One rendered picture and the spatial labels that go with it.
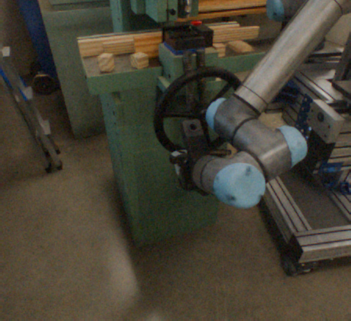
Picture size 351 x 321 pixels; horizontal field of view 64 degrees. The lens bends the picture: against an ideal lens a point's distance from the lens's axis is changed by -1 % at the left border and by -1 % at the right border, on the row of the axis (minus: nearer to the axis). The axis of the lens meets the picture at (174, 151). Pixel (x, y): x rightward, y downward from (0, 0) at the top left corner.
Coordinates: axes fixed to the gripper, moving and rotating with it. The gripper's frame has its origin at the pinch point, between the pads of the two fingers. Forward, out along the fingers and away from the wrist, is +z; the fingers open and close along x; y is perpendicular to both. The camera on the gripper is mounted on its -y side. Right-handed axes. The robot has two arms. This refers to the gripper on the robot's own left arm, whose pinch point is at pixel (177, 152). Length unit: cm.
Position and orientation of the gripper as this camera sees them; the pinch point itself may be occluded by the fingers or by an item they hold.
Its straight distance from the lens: 78.8
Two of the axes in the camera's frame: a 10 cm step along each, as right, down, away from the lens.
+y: 1.7, 9.7, 1.7
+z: -3.0, -1.1, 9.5
